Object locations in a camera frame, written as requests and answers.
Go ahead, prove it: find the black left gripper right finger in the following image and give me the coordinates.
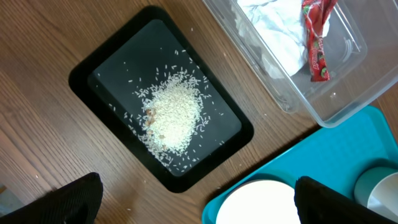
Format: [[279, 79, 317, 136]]
[[294, 176, 396, 224]]

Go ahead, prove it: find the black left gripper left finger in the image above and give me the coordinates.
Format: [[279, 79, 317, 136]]
[[1, 172, 103, 224]]

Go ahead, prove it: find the pink bowl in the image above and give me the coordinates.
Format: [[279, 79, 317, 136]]
[[216, 180, 300, 224]]

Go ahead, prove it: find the pile of rice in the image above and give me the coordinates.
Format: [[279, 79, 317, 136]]
[[107, 49, 225, 172]]

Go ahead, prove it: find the white napkin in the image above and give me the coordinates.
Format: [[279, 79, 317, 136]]
[[237, 0, 330, 76]]

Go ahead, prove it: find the red snack wrapper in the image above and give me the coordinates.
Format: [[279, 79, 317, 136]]
[[302, 0, 338, 82]]

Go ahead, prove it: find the teal plastic tray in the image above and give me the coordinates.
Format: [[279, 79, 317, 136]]
[[201, 106, 397, 224]]

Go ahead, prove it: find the grey small bowl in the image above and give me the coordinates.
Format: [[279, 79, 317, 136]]
[[354, 167, 397, 207]]

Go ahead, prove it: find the white paper cup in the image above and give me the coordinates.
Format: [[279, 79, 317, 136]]
[[367, 173, 397, 222]]

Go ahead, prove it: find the black rectangular tray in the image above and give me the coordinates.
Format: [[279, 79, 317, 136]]
[[69, 6, 254, 193]]

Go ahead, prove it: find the clear plastic bin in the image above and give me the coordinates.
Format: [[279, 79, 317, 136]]
[[204, 0, 397, 128]]

